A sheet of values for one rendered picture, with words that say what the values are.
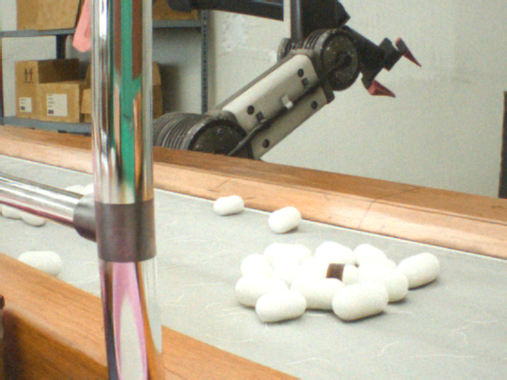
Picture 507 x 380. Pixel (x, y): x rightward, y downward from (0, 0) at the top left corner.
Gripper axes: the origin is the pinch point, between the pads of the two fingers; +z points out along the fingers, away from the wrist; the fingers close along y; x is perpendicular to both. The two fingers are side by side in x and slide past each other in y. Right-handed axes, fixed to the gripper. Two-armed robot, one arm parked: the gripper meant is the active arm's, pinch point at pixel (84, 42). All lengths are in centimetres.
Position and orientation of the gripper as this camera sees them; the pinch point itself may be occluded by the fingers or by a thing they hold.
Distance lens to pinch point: 86.2
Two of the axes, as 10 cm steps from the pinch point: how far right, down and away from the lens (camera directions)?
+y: -1.6, -1.8, 9.7
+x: -7.7, -6.0, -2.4
